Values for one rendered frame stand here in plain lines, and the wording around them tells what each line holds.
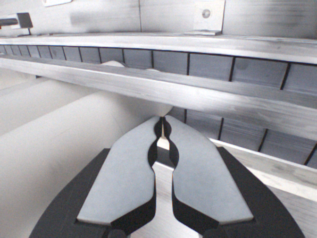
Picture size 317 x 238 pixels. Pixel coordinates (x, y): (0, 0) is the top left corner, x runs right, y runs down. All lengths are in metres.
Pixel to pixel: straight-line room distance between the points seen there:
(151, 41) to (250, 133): 0.13
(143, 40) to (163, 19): 0.05
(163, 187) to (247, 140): 0.16
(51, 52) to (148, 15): 0.17
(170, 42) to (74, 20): 0.21
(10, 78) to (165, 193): 0.33
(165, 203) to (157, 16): 0.28
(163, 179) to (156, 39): 0.19
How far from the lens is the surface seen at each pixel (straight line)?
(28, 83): 0.21
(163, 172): 0.26
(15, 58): 0.22
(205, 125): 0.18
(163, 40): 0.17
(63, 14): 0.36
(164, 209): 0.34
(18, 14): 0.34
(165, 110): 0.16
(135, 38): 0.19
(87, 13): 0.31
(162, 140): 0.16
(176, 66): 0.17
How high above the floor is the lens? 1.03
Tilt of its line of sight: 47 degrees down
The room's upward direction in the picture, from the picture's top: 132 degrees counter-clockwise
